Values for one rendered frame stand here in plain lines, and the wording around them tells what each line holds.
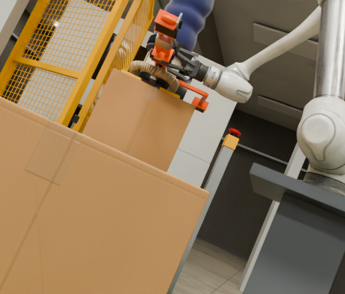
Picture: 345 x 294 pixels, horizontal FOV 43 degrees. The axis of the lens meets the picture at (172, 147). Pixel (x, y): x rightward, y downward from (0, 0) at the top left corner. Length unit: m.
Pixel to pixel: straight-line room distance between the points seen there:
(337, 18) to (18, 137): 1.29
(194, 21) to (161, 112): 0.51
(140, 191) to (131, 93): 1.39
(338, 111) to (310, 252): 0.48
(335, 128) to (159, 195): 0.95
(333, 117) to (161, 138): 0.77
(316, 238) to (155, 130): 0.80
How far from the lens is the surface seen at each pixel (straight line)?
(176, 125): 1.91
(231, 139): 2.44
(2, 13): 2.78
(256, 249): 4.86
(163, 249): 0.56
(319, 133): 1.43
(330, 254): 1.58
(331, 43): 1.62
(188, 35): 2.14
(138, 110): 1.91
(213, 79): 1.87
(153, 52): 1.89
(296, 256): 1.57
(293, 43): 1.90
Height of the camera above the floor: 0.51
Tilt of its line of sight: 7 degrees up
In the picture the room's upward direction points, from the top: 24 degrees clockwise
